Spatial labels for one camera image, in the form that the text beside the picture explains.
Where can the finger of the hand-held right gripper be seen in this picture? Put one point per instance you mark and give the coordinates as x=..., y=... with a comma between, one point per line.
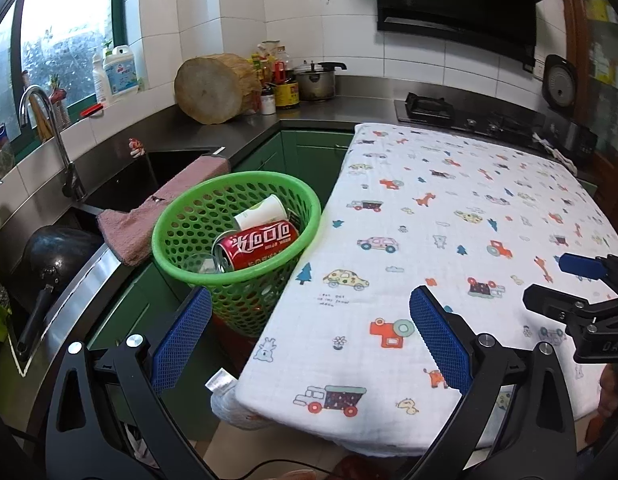
x=554, y=302
x=581, y=266

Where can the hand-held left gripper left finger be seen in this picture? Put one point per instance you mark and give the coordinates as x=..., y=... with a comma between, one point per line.
x=184, y=340

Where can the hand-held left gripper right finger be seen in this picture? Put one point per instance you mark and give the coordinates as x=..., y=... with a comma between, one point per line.
x=439, y=355

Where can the clear plastic cup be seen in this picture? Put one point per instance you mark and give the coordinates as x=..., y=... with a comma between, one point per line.
x=199, y=264

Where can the red soda can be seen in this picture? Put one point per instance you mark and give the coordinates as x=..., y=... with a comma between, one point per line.
x=259, y=245

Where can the white paper cup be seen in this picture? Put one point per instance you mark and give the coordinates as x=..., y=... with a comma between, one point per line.
x=261, y=212

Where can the green plastic basket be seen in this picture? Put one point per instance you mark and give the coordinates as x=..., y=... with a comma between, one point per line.
x=239, y=177

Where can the person's right forearm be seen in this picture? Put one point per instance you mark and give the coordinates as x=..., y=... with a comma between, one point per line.
x=613, y=395

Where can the white rag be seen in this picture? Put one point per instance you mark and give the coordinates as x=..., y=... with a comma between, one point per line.
x=554, y=150

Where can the pink towel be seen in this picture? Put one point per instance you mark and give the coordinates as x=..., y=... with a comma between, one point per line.
x=139, y=220

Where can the printed white cloth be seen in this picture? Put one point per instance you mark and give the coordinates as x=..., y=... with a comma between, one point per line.
x=464, y=210

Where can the black countertop appliance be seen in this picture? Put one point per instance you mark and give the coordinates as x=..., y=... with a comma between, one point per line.
x=576, y=135

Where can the black wok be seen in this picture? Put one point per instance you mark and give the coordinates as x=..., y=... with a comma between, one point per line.
x=59, y=255

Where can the steel kitchen sink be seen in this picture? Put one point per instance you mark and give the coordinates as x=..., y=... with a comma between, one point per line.
x=179, y=165

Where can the black rice cooker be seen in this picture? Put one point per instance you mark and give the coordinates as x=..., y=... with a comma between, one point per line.
x=559, y=82

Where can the black gas stove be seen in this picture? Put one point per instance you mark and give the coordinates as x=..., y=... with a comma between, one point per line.
x=469, y=116

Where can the small toy figure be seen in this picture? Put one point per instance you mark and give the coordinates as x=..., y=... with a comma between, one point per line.
x=135, y=147

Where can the brown wooden cabinet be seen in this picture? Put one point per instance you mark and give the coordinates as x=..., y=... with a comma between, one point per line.
x=594, y=35

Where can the small red windowsill item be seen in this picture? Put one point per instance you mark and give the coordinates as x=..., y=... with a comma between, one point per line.
x=91, y=110

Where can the small white jar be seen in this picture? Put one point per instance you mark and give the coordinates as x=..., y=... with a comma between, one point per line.
x=268, y=103

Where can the round wooden chopping block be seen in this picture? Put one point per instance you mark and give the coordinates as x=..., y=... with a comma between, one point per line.
x=214, y=90

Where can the dark kitchen counter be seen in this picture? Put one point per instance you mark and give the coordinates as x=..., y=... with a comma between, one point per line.
x=309, y=120

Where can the yellow jar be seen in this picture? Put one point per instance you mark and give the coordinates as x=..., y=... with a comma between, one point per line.
x=287, y=96

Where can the steel faucet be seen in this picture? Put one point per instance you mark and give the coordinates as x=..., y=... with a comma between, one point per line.
x=45, y=110

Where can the white detergent jug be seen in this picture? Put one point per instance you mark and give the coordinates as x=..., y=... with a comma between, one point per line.
x=121, y=72

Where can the slim white bottle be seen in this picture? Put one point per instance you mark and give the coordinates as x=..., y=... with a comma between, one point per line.
x=100, y=77

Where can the black range hood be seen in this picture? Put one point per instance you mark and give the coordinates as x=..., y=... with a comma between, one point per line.
x=464, y=5

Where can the dark sauce bottle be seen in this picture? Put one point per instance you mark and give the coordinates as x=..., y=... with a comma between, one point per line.
x=281, y=67

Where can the steel pressure cooker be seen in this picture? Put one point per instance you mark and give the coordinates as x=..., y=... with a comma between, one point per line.
x=316, y=82

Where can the white seasoning bag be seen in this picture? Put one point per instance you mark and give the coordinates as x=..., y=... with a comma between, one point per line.
x=269, y=52

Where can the green framed window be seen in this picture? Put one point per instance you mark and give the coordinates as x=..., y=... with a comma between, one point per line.
x=54, y=45

